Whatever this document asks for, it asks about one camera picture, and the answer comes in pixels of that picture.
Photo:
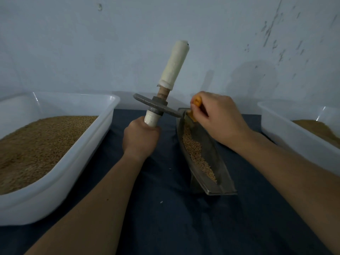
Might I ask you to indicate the person's right hand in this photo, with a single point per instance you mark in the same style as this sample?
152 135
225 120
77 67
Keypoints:
220 119

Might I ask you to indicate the person's left hand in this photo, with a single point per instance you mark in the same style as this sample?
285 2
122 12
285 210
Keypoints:
139 140

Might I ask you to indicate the small ground grain portion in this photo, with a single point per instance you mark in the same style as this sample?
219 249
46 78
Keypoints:
197 154

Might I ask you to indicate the boat-shaped metal grinding trough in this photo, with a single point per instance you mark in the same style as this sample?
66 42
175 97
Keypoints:
215 170

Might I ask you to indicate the white plastic tray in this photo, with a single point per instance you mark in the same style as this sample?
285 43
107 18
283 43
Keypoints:
295 138
74 162

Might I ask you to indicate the person's left forearm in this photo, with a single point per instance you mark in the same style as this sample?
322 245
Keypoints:
85 215

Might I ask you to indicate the person's right forearm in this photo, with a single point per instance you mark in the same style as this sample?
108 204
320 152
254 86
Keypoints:
297 180

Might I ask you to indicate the dark blue tablecloth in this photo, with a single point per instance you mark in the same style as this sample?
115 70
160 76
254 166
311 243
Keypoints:
170 225

